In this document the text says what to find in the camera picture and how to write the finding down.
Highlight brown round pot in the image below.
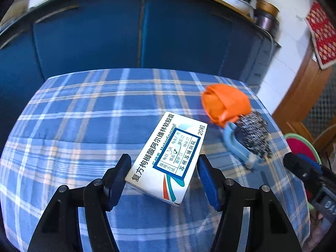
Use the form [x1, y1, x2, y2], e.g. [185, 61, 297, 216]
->
[256, 0, 279, 17]

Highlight blue kitchen cabinet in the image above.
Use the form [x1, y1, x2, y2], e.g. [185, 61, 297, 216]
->
[0, 0, 265, 142]

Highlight orange plastic bag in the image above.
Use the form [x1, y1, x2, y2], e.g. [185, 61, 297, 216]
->
[201, 83, 251, 128]

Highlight wooden door frame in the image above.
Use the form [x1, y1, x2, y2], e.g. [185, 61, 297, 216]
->
[272, 45, 332, 143]

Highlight grey drawer unit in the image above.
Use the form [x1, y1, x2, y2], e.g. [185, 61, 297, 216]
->
[243, 35, 281, 88]

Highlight white enamel bowl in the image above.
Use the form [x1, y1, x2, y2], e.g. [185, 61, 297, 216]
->
[217, 0, 255, 17]

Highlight textured metal door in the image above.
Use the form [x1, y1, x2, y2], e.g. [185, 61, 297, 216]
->
[302, 77, 336, 138]

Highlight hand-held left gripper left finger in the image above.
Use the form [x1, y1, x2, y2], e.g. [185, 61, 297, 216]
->
[28, 154, 132, 252]

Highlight white medicine box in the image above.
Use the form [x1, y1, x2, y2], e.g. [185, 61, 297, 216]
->
[125, 112, 208, 207]

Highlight beige bowl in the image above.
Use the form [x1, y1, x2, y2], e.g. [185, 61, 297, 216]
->
[4, 0, 35, 25]

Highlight red patterned cloth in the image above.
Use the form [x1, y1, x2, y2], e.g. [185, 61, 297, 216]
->
[304, 1, 336, 70]

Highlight blue plaid tablecloth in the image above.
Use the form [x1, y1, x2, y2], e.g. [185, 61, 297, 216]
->
[0, 68, 311, 252]

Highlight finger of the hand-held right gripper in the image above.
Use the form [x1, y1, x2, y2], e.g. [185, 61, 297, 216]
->
[283, 151, 324, 183]

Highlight steel wool brush blue handle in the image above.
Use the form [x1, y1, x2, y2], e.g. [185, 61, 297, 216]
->
[223, 111, 273, 172]

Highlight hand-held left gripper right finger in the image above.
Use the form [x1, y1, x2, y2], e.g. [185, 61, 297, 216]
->
[197, 154, 302, 252]

